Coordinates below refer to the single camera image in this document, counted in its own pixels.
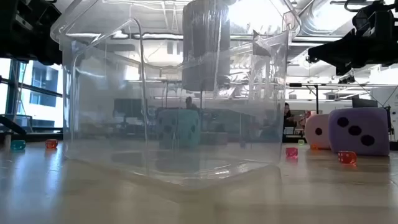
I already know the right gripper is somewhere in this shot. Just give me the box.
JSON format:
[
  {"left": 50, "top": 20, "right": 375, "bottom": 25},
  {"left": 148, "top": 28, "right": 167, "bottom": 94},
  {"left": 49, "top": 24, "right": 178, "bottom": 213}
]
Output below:
[{"left": 307, "top": 0, "right": 398, "bottom": 77}]

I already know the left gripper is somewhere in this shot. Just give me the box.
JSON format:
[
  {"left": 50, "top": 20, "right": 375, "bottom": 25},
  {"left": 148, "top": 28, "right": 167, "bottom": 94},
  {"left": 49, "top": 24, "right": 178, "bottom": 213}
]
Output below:
[{"left": 0, "top": 0, "right": 63, "bottom": 66}]

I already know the large purple foam die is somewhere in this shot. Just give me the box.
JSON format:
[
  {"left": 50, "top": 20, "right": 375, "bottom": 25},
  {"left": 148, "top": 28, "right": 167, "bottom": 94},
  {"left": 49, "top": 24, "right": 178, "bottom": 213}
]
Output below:
[{"left": 328, "top": 107, "right": 391, "bottom": 157}]

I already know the large pink foam die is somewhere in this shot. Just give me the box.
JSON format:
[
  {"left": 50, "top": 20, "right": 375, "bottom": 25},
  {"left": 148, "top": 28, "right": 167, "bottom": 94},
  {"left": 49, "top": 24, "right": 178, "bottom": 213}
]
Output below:
[{"left": 303, "top": 113, "right": 332, "bottom": 149}]

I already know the small red die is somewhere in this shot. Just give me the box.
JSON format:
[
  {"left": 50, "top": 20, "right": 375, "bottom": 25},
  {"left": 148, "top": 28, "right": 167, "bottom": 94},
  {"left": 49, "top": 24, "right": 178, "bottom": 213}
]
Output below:
[{"left": 338, "top": 150, "right": 358, "bottom": 165}]

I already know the small teal die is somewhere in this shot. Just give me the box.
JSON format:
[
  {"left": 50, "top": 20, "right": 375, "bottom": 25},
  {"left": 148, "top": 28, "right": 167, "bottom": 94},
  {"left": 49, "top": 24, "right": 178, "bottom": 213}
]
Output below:
[{"left": 11, "top": 139, "right": 27, "bottom": 151}]

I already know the clear plastic container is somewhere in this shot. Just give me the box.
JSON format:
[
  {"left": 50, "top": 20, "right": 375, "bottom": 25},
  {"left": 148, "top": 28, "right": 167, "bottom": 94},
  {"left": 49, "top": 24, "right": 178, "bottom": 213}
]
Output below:
[{"left": 49, "top": 0, "right": 302, "bottom": 189}]

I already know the black computer monitor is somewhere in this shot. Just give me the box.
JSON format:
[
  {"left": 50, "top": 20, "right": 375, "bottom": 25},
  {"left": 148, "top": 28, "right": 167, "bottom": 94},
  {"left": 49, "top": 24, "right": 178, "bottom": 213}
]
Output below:
[{"left": 351, "top": 98, "right": 379, "bottom": 109}]

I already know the person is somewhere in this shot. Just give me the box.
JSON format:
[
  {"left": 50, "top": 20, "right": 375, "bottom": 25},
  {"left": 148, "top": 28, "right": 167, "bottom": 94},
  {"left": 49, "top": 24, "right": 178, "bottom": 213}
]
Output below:
[
  {"left": 282, "top": 102, "right": 297, "bottom": 139},
  {"left": 185, "top": 96, "right": 198, "bottom": 110}
]

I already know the large teal foam die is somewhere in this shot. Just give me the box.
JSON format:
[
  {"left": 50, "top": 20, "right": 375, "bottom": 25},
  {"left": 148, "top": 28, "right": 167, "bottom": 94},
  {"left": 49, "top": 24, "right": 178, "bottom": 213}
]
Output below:
[{"left": 156, "top": 108, "right": 201, "bottom": 150}]

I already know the black background frame stand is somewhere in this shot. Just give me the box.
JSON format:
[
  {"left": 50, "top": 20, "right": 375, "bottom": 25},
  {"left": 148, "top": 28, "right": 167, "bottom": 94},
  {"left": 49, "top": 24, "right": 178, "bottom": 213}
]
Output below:
[{"left": 289, "top": 82, "right": 320, "bottom": 114}]

